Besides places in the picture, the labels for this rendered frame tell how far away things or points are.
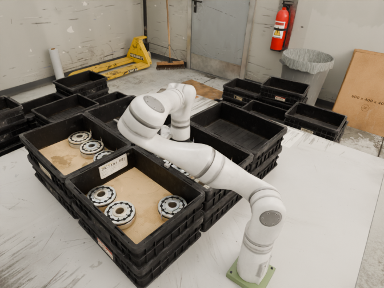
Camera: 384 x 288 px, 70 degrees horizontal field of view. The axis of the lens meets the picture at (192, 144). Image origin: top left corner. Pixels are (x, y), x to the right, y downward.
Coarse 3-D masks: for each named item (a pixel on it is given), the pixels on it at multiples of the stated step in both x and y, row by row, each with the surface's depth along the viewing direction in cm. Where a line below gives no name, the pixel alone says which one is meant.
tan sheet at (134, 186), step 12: (120, 180) 109; (132, 180) 109; (144, 180) 109; (120, 192) 103; (132, 192) 104; (144, 192) 104; (156, 192) 104; (168, 192) 104; (144, 204) 99; (156, 204) 99; (144, 216) 94; (156, 216) 95; (132, 228) 90; (144, 228) 90; (156, 228) 90; (132, 240) 86
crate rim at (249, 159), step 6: (192, 126) 126; (204, 132) 122; (216, 138) 119; (228, 144) 115; (144, 150) 109; (240, 150) 112; (156, 156) 106; (252, 156) 108; (162, 162) 103; (246, 162) 105; (174, 168) 101; (180, 174) 98; (192, 180) 96; (198, 186) 93; (210, 192) 92
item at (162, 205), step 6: (162, 198) 97; (168, 198) 98; (174, 198) 97; (180, 198) 97; (162, 204) 95; (180, 204) 95; (186, 204) 95; (162, 210) 93; (168, 210) 93; (168, 216) 91
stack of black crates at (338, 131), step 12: (300, 108) 231; (312, 108) 225; (288, 120) 213; (300, 120) 205; (312, 120) 226; (324, 120) 223; (336, 120) 217; (312, 132) 204; (324, 132) 200; (336, 132) 193
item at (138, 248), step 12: (144, 156) 107; (168, 168) 101; (180, 180) 96; (72, 192) 92; (204, 192) 91; (84, 204) 88; (192, 204) 86; (96, 216) 84; (180, 216) 83; (108, 228) 80; (168, 228) 80; (120, 240) 77; (144, 240) 75; (132, 252) 74
